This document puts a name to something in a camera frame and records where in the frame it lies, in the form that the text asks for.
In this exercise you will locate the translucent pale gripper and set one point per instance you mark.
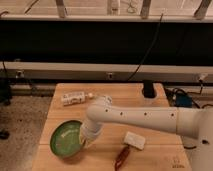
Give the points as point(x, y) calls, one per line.
point(85, 142)

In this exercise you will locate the green ceramic bowl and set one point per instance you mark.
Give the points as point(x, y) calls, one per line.
point(65, 140)

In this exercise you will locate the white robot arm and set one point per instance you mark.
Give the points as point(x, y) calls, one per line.
point(189, 122)

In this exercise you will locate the white plastic bottle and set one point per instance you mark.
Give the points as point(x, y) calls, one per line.
point(76, 97)

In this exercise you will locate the black cylindrical table clamp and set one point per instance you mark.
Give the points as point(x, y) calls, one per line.
point(148, 89)

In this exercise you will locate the black object at left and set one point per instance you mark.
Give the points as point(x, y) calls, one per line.
point(5, 96)

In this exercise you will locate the blue box on floor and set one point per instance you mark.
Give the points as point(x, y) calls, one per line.
point(181, 100)

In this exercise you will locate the grey metal rail beam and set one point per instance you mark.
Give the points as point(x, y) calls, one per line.
point(108, 72)

